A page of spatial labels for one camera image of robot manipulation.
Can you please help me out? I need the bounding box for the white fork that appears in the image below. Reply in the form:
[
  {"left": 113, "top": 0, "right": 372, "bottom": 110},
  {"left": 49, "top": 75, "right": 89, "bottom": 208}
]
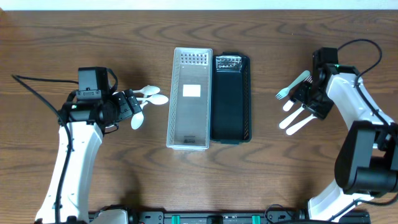
[
  {"left": 279, "top": 106, "right": 304, "bottom": 129},
  {"left": 282, "top": 75, "right": 312, "bottom": 111}
]

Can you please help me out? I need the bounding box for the white spoon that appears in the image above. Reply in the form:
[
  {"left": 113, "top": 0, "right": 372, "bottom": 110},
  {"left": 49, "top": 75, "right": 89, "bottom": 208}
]
[
  {"left": 113, "top": 85, "right": 160, "bottom": 98},
  {"left": 137, "top": 94, "right": 169, "bottom": 105},
  {"left": 286, "top": 114, "right": 317, "bottom": 136},
  {"left": 131, "top": 101, "right": 148, "bottom": 129}
]

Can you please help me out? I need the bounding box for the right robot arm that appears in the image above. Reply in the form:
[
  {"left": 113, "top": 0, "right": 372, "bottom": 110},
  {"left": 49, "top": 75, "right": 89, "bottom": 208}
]
[{"left": 286, "top": 62, "right": 397, "bottom": 222}]

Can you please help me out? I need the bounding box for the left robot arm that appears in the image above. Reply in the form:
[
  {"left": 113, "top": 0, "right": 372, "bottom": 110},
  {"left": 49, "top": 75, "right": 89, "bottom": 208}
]
[{"left": 35, "top": 88, "right": 142, "bottom": 223}]

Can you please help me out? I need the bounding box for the pale green plastic fork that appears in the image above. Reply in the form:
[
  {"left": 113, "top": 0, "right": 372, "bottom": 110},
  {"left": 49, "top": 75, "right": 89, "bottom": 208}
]
[{"left": 275, "top": 70, "right": 310, "bottom": 100}]

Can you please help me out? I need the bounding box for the white spoon top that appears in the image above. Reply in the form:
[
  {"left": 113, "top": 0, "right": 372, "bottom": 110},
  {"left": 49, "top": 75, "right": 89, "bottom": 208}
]
[{"left": 113, "top": 85, "right": 160, "bottom": 98}]

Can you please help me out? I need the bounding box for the clear plastic basket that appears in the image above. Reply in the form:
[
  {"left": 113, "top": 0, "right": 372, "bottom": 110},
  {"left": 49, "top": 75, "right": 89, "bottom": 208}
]
[{"left": 166, "top": 47, "right": 213, "bottom": 151}]

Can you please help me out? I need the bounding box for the black plastic basket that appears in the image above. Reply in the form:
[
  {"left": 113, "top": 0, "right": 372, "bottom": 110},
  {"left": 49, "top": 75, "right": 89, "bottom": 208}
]
[{"left": 210, "top": 52, "right": 252, "bottom": 144}]

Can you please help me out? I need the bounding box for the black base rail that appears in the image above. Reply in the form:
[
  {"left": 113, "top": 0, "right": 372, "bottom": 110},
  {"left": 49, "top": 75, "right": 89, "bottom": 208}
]
[{"left": 88, "top": 210, "right": 371, "bottom": 224}]

